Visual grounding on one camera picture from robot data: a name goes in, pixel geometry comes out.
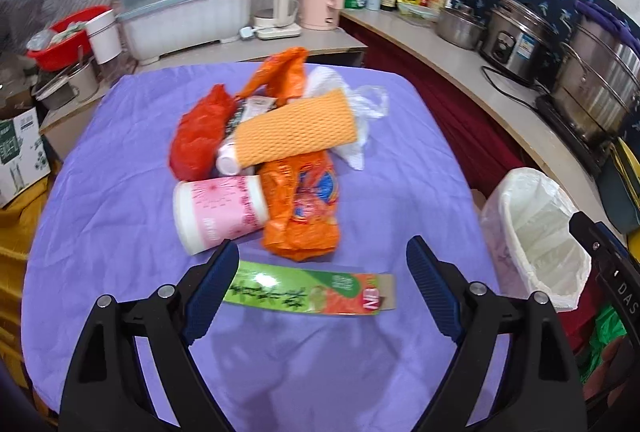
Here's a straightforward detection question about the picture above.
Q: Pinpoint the black power cable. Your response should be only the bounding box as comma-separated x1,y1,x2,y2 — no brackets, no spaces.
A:
481,64,551,95

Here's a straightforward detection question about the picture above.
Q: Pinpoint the red plastic bag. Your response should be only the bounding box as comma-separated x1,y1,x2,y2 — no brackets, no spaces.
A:
169,84,238,183

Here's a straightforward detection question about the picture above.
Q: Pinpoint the small white bottle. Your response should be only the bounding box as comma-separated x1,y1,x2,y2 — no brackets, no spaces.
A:
215,134,256,177

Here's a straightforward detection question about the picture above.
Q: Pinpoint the green carton box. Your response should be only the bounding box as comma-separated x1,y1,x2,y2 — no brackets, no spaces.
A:
222,260,398,315

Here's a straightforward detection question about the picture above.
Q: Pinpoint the clear plastic bag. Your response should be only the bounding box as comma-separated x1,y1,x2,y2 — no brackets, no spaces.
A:
350,84,390,147

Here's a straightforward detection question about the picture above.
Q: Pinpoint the red counter skirt cloth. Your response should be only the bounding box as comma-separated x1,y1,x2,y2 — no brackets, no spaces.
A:
340,14,526,203

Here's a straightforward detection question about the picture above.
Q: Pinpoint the clear food container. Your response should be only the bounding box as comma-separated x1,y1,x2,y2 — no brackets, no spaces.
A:
397,3,441,23

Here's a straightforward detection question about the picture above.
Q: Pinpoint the cardboard box green print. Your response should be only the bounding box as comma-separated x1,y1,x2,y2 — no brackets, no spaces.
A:
0,106,52,207

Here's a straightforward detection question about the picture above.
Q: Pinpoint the steel rice cooker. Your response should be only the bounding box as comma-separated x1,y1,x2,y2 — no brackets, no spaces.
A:
480,0,558,85

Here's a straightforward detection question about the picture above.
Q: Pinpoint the steel steamer pot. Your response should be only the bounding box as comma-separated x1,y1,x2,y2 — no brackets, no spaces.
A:
550,9,640,147

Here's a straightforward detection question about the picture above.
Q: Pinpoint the pink white paper cup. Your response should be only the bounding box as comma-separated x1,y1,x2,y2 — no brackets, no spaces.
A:
172,174,271,256

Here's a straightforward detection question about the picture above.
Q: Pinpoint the purple cloth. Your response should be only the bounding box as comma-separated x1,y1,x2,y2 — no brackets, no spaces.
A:
574,0,640,50

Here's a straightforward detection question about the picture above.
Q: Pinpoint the dark green wrapper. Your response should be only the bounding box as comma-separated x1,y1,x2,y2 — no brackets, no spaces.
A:
222,96,278,137

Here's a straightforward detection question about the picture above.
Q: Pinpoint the purple tablecloth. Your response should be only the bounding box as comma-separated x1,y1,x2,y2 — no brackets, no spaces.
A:
21,62,506,432

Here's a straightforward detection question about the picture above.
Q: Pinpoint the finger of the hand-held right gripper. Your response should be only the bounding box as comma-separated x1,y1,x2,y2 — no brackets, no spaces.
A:
569,211,627,263

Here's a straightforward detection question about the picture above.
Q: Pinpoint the white lined trash bin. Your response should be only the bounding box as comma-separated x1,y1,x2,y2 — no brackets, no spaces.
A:
480,167,593,313

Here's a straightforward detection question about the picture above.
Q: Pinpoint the steel pot with lid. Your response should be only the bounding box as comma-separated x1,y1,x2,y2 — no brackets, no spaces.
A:
434,4,488,51

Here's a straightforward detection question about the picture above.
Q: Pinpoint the orange snack packet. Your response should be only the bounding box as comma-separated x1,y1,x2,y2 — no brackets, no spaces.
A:
260,149,343,263

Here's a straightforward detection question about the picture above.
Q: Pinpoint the orange plastic bag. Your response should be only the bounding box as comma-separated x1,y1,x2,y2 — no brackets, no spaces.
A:
239,46,309,105

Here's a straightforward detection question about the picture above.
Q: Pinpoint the red plastic basin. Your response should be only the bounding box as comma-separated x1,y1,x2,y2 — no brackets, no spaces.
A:
26,6,113,72

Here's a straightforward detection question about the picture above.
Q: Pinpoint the black induction cooker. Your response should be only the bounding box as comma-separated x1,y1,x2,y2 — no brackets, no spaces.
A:
535,94,616,177

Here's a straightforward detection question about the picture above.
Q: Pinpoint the white dish box grey lid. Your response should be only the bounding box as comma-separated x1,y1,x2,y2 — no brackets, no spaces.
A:
116,0,255,66

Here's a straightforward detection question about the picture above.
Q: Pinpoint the green plastic bag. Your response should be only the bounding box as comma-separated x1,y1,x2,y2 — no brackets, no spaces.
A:
590,304,640,363

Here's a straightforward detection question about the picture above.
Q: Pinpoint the small steel pot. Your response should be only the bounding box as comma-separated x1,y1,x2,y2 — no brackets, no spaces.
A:
32,56,101,110

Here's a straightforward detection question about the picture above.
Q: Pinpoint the dark blue basin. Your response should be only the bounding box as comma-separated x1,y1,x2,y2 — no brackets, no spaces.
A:
597,152,640,233

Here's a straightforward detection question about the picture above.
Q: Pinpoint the white paper towel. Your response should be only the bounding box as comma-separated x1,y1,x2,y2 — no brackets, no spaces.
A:
302,66,368,171

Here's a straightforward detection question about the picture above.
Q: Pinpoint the orange foam net sleeve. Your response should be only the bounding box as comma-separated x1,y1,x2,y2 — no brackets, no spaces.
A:
234,88,358,169

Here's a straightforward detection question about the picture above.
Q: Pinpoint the yellow basin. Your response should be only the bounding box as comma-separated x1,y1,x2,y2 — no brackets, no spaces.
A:
612,139,640,213

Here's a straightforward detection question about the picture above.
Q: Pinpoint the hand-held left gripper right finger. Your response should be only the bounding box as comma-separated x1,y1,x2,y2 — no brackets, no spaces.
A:
406,236,587,432

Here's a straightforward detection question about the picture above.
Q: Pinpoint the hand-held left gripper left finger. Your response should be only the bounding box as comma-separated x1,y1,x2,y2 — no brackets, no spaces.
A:
59,239,241,432

